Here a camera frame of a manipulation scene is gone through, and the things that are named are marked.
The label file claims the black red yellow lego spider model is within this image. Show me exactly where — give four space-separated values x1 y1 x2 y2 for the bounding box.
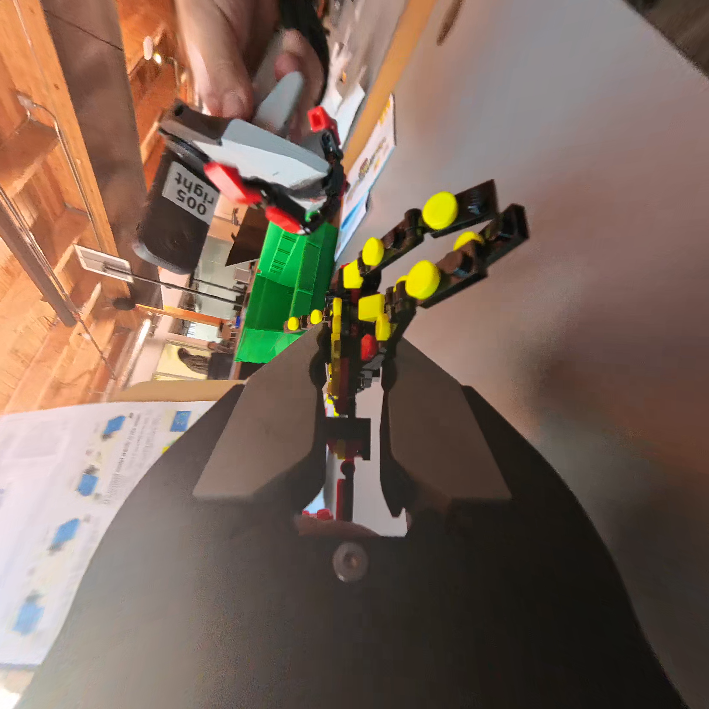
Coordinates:
285 180 531 524

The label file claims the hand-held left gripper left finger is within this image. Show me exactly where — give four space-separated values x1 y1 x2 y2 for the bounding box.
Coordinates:
192 323 329 518

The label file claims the wooden clipboard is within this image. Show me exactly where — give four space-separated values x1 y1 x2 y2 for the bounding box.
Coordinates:
108 379 247 403

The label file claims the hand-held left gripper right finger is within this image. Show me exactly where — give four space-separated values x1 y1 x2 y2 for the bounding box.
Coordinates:
379 338 514 518

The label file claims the white printed instruction sheet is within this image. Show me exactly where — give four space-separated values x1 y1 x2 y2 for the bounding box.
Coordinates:
0 399 217 665

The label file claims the person's right hand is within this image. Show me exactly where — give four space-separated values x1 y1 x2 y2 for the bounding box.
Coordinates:
174 0 328 144

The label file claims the lego instruction booklet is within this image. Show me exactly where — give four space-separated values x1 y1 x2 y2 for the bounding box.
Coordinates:
332 93 397 262

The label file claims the red black lego leg piece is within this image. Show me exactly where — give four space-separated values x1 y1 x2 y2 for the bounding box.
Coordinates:
203 105 349 236

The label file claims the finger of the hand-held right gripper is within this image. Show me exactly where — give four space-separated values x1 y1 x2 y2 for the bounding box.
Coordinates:
277 184 331 215
191 118 333 190

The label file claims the green plastic bin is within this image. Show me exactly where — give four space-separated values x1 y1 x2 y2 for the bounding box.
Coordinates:
235 219 339 364

